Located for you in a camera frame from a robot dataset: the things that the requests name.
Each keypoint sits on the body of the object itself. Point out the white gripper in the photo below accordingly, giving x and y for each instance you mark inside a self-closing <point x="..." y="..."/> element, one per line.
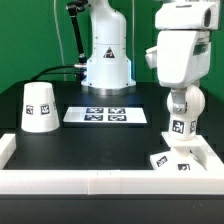
<point x="181" y="57"/>

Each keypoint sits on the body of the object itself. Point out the white lamp bulb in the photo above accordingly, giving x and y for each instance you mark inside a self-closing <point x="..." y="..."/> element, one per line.
<point x="185" y="106"/>

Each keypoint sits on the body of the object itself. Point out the white lamp base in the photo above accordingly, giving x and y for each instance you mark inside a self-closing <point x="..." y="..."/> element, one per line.
<point x="193" y="155"/>

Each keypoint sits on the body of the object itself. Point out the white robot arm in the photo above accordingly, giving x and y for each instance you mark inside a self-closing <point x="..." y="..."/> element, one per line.
<point x="108" y="68"/>

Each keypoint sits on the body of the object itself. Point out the white lamp shade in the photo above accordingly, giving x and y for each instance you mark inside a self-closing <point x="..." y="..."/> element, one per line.
<point x="39" y="112"/>

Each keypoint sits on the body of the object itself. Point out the white marker tag plate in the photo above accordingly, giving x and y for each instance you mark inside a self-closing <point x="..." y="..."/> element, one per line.
<point x="110" y="115"/>

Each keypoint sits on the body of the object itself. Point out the white U-shaped fence frame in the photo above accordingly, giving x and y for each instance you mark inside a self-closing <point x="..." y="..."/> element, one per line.
<point x="104" y="182"/>

